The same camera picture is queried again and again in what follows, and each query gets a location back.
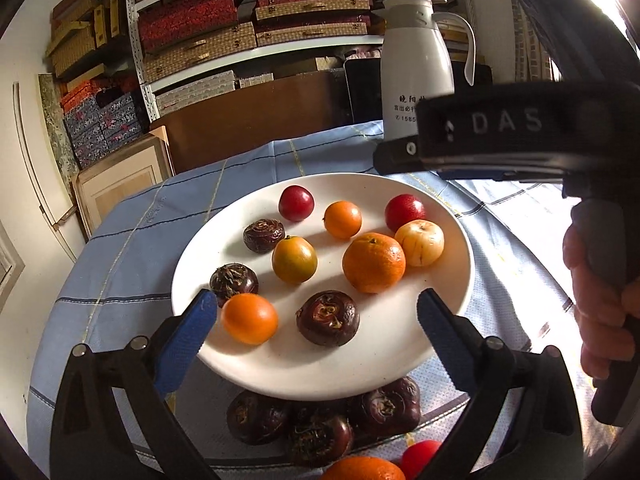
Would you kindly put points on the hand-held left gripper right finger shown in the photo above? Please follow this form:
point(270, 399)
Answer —
point(445, 340)

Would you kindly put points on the small bright red plum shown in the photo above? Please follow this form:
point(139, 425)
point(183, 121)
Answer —
point(420, 457)

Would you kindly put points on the dark red plum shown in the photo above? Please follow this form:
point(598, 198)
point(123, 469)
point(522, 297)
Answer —
point(405, 210)
point(296, 202)

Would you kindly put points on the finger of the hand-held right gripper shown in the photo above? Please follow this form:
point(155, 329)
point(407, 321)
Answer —
point(400, 155)

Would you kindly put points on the pile of blue patterned boxes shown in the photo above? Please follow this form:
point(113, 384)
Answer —
point(100, 125)

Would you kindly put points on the pale ribbed hanging panel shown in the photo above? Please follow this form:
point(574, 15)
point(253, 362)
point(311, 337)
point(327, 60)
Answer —
point(532, 45)

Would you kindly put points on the pile of tan cardboard boxes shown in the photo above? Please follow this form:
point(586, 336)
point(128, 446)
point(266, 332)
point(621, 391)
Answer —
point(80, 40)

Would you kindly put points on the pale wooden picture frame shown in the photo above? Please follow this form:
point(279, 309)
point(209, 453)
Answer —
point(120, 185)

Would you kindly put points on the large orange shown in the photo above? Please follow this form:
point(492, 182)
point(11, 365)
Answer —
point(374, 262)

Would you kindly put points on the medium orange mandarin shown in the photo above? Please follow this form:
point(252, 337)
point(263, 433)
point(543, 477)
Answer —
point(362, 469)

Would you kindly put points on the white plate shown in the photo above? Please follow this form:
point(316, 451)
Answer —
point(390, 340)

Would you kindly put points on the dark brown water chestnut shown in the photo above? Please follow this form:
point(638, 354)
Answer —
point(327, 317)
point(320, 437)
point(263, 235)
point(233, 282)
point(387, 405)
point(257, 417)

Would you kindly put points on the stack of woven gift boxes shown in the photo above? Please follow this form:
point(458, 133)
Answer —
point(200, 15)

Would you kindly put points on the yellow-green citrus fruit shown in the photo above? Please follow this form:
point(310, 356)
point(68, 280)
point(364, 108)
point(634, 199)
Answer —
point(294, 259)

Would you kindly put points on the person's right hand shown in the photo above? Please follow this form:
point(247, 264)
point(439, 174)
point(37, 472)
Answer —
point(595, 310)

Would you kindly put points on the blue checked tablecloth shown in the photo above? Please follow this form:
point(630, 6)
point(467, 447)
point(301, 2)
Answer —
point(125, 260)

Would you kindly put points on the small orange kumquat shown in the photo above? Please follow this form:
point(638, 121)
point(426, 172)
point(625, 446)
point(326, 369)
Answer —
point(343, 219)
point(249, 318)

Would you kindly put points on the white metal shelf rack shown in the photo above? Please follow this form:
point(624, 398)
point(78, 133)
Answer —
point(131, 20)

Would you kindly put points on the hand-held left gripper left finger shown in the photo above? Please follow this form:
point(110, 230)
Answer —
point(185, 345)

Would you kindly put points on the green marbled slab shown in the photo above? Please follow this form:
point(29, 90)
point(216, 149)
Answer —
point(57, 125)

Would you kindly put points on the brown wooden chair back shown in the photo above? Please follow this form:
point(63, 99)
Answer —
point(250, 120)

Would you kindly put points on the white thermos jug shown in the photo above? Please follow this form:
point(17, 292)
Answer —
point(415, 60)

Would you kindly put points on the pale yellow striped fruit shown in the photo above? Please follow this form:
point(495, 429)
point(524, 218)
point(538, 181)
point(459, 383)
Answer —
point(420, 242)

